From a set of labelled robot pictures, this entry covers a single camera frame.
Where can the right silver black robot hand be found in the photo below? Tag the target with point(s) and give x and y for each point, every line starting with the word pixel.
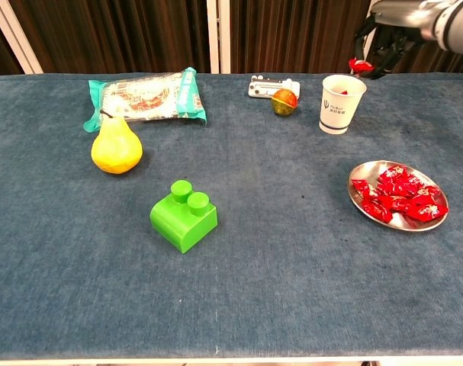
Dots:
pixel 399 15

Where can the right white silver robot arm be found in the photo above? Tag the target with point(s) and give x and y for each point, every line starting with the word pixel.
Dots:
pixel 456 26

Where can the white paper cup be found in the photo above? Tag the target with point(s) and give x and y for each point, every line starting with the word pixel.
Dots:
pixel 336 114

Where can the round steel plate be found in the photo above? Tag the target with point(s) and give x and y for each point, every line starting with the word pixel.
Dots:
pixel 362 171

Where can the orange green toy ball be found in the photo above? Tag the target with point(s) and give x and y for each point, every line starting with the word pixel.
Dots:
pixel 284 103

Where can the white plastic clip device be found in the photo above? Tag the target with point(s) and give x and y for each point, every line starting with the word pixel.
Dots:
pixel 261 89

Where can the teal snack package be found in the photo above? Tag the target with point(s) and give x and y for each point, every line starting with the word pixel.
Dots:
pixel 147 97

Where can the green building block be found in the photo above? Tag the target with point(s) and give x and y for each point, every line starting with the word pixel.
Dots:
pixel 177 225

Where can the blue table cloth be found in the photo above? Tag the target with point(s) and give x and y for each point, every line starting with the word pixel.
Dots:
pixel 254 286

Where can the yellow toy pear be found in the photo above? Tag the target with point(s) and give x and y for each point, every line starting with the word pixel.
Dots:
pixel 116 150

